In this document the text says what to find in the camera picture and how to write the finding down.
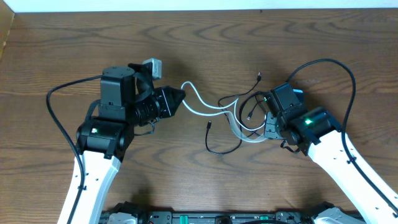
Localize cardboard panel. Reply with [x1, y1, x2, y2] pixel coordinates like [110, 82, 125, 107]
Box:
[0, 0, 15, 57]

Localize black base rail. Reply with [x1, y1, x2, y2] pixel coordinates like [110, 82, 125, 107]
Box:
[147, 211, 313, 224]

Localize white usb cable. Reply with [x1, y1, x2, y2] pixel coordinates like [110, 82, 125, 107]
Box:
[181, 81, 270, 144]

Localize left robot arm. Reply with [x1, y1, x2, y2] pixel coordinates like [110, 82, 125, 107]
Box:
[58, 63, 186, 223]

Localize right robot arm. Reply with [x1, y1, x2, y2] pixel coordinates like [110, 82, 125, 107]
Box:
[263, 83, 397, 223]

